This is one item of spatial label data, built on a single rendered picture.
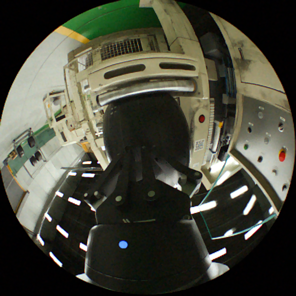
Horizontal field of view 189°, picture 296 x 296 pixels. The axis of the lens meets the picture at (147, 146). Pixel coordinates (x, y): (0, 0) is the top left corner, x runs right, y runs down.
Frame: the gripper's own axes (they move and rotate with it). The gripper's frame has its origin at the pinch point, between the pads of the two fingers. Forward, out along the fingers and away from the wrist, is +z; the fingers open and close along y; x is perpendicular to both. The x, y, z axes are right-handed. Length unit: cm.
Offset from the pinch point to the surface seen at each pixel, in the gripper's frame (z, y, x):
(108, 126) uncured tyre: 7.6, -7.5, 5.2
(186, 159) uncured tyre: 2.5, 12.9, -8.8
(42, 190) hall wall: 250, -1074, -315
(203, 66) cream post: 16.7, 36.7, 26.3
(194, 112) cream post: 19.6, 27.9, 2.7
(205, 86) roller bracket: 6.8, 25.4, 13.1
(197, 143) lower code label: 21.8, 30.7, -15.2
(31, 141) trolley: 185, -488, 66
